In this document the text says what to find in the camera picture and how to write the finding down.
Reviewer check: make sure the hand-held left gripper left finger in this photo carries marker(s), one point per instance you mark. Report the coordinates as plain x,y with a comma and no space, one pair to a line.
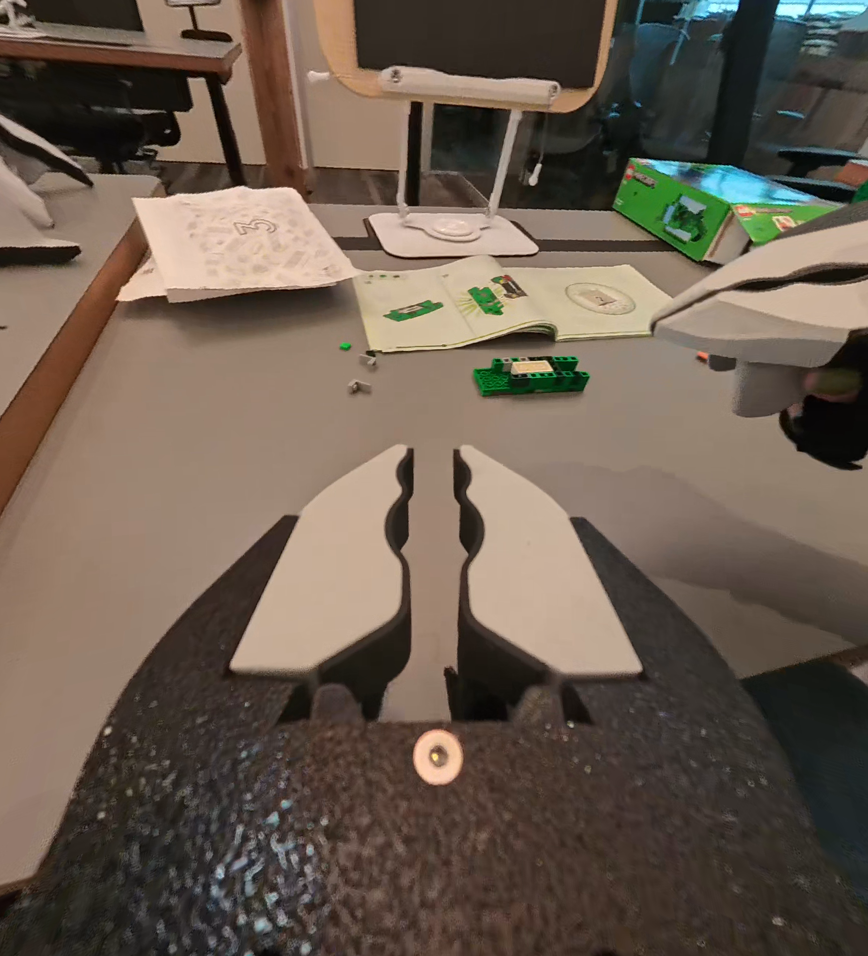
329,590

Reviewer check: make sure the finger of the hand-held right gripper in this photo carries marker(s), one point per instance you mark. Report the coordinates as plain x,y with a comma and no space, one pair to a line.
822,250
777,321

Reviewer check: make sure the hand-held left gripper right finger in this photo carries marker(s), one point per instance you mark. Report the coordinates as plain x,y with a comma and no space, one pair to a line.
542,590

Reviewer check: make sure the white desk lamp stand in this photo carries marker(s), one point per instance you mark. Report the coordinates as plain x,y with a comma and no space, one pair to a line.
452,231

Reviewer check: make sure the brown wooden desk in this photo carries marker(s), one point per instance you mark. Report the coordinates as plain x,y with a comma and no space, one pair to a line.
105,52

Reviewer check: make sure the person's right hand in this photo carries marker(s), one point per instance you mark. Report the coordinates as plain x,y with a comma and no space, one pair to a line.
837,426

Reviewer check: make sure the green toy brick assembly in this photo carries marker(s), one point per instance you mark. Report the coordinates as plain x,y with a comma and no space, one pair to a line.
531,377

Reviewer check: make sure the grey mesh office chair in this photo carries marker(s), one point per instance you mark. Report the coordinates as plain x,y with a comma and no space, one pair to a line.
661,82

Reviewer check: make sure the pale green instruction booklet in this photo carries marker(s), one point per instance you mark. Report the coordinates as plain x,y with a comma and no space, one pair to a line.
419,306

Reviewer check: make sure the white brick-printed paper bag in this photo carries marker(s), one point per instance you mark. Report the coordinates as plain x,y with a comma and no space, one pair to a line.
247,239

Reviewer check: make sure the wood-rimmed black divider panel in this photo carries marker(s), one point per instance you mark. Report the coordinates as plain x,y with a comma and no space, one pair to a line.
471,34

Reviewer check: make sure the idle grey gripper finger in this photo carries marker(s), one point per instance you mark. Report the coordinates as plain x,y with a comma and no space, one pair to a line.
0,183
41,146
23,252

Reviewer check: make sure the black office chair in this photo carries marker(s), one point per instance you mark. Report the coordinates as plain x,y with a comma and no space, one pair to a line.
68,112

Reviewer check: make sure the small framed screen on stand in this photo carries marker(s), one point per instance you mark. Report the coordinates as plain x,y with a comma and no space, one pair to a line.
198,22

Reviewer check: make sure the black laptop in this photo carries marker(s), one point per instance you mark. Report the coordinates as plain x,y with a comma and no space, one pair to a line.
90,13

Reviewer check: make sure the wooden post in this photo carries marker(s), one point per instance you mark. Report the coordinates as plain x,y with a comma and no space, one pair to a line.
273,89

